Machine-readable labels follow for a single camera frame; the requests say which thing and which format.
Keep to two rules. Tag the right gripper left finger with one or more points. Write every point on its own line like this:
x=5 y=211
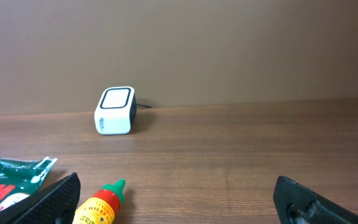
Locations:
x=55 y=204

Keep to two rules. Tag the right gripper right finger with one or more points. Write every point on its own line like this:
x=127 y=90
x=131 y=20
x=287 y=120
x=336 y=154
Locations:
x=296 y=203

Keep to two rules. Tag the red sriracha sauce bottle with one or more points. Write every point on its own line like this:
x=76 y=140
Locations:
x=103 y=206

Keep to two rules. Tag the green 3M gloves packet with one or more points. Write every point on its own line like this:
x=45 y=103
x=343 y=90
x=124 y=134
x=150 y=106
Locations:
x=20 y=179

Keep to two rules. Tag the white barcode scanner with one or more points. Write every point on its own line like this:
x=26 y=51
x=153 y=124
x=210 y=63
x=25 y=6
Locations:
x=116 y=111

